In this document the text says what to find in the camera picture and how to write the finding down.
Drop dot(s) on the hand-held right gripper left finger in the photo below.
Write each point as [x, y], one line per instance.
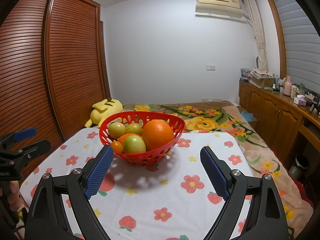
[98, 175]

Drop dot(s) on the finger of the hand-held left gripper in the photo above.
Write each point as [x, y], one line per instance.
[23, 133]
[37, 146]

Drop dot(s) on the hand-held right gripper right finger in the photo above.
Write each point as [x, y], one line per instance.
[215, 175]

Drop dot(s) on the tiny orange tangerine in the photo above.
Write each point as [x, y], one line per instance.
[116, 147]

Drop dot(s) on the medium orange tangerine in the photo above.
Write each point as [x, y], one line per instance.
[125, 138]

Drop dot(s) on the green round fruit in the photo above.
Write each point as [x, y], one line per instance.
[134, 144]

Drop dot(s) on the yellow-green passion fruit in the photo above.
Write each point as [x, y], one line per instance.
[133, 128]
[116, 129]

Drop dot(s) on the large navel orange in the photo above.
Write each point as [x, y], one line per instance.
[157, 135]

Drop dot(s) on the red perforated plastic basket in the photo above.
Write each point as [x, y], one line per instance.
[142, 112]

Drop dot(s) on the person's left hand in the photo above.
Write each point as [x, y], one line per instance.
[13, 197]

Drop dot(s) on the floral bed blanket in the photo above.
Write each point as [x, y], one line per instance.
[250, 135]

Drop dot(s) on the yellow plush toy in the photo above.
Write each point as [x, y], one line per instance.
[105, 110]

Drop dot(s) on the blue plastic bag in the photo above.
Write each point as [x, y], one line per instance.
[247, 116]

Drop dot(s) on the brown louvered wardrobe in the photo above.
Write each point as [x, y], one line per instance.
[70, 67]

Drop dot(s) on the grey trash can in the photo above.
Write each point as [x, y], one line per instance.
[298, 166]

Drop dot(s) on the wooden sideboard cabinet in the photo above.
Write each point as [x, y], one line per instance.
[272, 110]

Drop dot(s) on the cardboard box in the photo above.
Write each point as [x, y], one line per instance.
[262, 83]

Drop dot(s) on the clear storage bin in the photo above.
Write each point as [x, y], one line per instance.
[245, 75]

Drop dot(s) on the stack of folded cloths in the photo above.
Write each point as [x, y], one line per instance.
[261, 73]

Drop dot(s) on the pink tissue box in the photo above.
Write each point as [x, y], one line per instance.
[300, 101]

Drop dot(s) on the pink thermos jug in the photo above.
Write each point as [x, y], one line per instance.
[287, 86]

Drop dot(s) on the white cup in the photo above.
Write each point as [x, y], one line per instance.
[294, 91]

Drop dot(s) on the green-capped bottle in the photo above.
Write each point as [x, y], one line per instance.
[302, 89]

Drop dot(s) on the cream curtain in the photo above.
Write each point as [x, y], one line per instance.
[260, 37]

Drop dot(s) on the grey window blind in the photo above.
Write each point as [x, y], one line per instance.
[300, 42]

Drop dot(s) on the white wall outlet strip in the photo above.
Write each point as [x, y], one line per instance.
[211, 99]

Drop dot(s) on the white wall switch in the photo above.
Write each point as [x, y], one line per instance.
[210, 67]

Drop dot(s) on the wooden window frame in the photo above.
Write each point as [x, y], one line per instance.
[278, 30]

